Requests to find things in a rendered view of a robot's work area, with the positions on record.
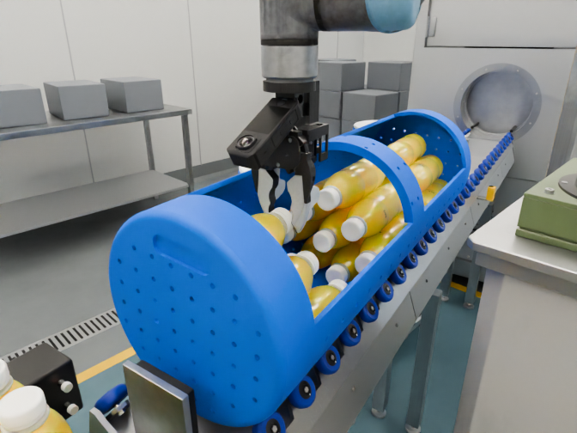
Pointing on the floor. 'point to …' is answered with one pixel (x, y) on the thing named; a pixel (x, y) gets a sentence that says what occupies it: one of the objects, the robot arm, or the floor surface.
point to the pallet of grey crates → (331, 74)
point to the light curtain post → (566, 125)
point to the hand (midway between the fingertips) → (282, 222)
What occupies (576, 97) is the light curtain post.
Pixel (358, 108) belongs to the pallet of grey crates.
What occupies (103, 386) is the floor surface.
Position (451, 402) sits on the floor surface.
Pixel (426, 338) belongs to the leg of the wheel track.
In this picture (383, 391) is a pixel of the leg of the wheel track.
